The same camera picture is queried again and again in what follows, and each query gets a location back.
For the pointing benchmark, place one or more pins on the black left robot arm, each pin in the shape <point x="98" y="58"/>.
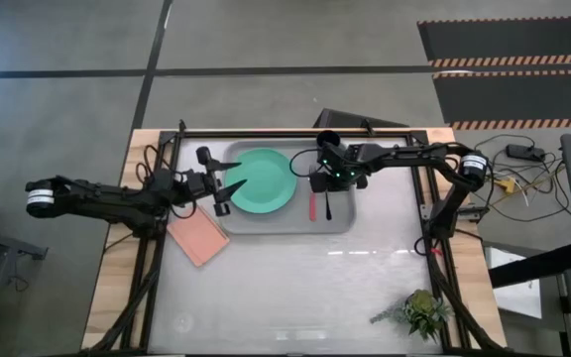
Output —
<point x="107" y="201"/>

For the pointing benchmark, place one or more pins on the black diagonal bar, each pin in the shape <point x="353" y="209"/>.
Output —
<point x="533" y="265"/>

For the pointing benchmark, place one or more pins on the small green artificial plant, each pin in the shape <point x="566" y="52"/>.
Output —
<point x="422" y="310"/>

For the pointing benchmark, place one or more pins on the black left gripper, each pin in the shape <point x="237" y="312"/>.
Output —
<point x="213" y="183"/>

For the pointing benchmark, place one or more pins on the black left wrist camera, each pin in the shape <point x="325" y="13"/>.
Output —
<point x="196" y="183"/>

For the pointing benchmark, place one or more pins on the black aluminium rig frame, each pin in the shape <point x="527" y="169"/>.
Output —
<point x="265" y="134"/>

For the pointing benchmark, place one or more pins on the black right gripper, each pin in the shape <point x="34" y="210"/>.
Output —
<point x="340" y="163"/>

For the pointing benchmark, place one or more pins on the dark wedge-shaped floor object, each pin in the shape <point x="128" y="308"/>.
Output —
<point x="350" y="120"/>

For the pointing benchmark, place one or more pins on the white paper sheet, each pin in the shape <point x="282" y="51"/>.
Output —
<point x="513" y="292"/>

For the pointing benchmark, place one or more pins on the grey plastic tray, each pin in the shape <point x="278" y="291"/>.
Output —
<point x="285" y="223"/>

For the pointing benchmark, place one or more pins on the green round plate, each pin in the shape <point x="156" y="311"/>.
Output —
<point x="265" y="181"/>

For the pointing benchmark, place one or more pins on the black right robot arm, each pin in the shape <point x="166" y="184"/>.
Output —
<point x="414" y="153"/>

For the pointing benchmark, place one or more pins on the black power adapter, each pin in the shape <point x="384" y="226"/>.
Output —
<point x="524" y="152"/>

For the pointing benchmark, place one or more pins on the black mat with hazard stripes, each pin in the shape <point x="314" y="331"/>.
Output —
<point x="518" y="96"/>
<point x="508" y="37"/>

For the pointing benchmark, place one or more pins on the black cup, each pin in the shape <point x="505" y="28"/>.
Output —
<point x="328" y="138"/>

